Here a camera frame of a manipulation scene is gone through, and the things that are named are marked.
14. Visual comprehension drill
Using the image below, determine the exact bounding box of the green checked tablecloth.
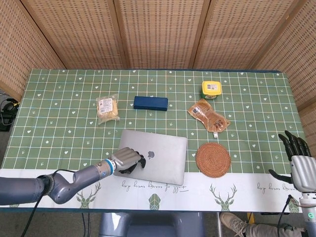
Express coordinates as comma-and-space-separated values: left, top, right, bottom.
0, 68, 316, 213

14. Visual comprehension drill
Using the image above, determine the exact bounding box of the silver laptop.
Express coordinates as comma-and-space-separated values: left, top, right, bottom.
113, 129, 188, 185

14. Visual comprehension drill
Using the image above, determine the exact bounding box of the beige sneaker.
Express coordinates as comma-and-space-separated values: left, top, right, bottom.
219, 212, 250, 237

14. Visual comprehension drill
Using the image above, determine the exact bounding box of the clear bag of biscuits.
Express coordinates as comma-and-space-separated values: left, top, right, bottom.
96, 93, 121, 125

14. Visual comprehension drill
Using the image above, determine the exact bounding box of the brown spouted sauce pouch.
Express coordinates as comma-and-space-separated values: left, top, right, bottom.
187, 98, 231, 138

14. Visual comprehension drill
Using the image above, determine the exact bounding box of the round woven rattan coaster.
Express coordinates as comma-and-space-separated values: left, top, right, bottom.
196, 142, 232, 178

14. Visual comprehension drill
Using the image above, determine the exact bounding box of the yellow lidded green jar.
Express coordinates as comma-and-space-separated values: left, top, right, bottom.
200, 80, 223, 101

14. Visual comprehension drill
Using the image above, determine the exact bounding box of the woven bamboo folding screen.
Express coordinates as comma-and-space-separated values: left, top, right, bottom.
0, 0, 316, 154

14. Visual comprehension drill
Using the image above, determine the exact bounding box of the dark blue rectangular box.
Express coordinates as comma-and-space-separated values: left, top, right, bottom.
133, 96, 169, 112

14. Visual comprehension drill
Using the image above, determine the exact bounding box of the black equipment with cables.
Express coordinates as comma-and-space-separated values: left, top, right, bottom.
0, 90, 21, 132

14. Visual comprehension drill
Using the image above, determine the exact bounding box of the grey plastic chair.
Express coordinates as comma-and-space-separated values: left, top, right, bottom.
99, 211, 205, 237

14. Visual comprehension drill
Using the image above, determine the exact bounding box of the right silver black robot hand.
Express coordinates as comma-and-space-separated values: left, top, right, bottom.
268, 130, 316, 193

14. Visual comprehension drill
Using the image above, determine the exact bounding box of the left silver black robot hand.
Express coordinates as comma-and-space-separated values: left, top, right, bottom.
110, 147, 147, 176

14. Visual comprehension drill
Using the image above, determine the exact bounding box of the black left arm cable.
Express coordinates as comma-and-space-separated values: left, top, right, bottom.
20, 169, 82, 237

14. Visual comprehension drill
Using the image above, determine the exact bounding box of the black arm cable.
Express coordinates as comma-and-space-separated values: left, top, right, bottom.
276, 194, 297, 237
20, 169, 82, 237

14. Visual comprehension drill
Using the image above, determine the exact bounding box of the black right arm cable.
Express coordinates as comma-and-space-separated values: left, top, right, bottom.
276, 194, 297, 237

